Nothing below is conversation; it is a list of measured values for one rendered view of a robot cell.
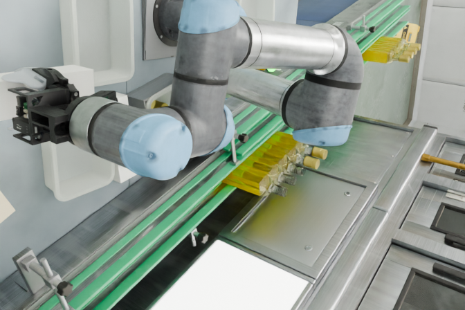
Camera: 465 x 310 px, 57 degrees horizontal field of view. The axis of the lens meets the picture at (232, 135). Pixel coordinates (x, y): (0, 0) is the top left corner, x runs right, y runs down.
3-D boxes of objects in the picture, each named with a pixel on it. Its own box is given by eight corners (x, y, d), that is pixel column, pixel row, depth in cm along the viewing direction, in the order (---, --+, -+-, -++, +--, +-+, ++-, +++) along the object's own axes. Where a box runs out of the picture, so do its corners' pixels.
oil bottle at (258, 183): (213, 179, 142) (267, 200, 131) (211, 166, 140) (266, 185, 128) (223, 171, 146) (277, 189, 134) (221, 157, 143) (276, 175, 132)
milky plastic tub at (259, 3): (219, -9, 144) (239, -8, 140) (255, -15, 161) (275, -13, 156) (220, 43, 151) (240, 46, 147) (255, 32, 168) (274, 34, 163)
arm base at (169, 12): (159, -15, 118) (186, -11, 113) (195, -11, 130) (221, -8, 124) (156, 40, 123) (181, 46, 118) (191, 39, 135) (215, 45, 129)
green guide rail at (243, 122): (220, 131, 138) (240, 137, 134) (220, 128, 138) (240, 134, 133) (398, -7, 254) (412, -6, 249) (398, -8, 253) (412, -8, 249)
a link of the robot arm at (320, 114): (221, 42, 128) (374, 84, 87) (213, 91, 132) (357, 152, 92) (186, 39, 120) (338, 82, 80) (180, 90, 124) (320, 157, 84)
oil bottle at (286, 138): (251, 144, 158) (303, 160, 146) (250, 132, 155) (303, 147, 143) (259, 138, 161) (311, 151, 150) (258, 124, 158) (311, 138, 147)
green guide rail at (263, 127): (223, 150, 142) (242, 156, 138) (222, 147, 142) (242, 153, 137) (396, 5, 257) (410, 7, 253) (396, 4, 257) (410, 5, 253)
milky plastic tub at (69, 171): (37, 194, 106) (57, 205, 101) (27, 107, 99) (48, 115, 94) (95, 173, 120) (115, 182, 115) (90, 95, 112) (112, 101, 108)
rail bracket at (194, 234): (170, 239, 132) (203, 257, 125) (166, 223, 128) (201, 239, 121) (179, 232, 135) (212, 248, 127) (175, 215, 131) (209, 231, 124)
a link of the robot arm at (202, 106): (246, 84, 61) (196, 87, 52) (234, 157, 64) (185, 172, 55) (205, 72, 65) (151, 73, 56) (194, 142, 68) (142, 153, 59)
